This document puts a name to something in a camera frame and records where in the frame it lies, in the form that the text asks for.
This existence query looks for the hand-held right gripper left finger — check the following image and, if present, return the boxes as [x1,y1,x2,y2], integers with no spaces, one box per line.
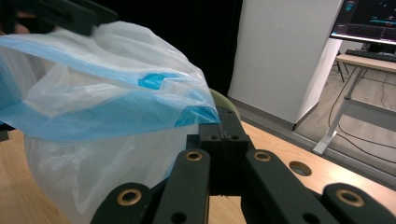
[186,122,226,198]

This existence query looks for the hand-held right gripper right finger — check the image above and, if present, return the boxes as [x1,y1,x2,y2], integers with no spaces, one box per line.
[216,105,256,198]

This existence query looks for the olive green trash can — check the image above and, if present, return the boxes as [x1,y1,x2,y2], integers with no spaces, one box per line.
[207,88,242,123]

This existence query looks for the translucent blue-banded plastic bag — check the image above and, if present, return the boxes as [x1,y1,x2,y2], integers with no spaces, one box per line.
[0,20,222,224]

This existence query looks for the black curtain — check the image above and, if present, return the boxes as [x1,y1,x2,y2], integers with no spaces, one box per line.
[90,0,245,97]

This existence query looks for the wooden desk with metal legs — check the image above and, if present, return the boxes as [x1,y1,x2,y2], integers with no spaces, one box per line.
[312,52,396,156]

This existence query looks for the black keyboard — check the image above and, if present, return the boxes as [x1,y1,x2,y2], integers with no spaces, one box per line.
[345,49,396,63]

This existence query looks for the computer monitor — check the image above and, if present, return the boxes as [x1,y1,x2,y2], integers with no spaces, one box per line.
[330,0,396,47]

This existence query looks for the black floor cable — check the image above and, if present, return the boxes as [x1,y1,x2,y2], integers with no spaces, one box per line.
[327,66,396,165]

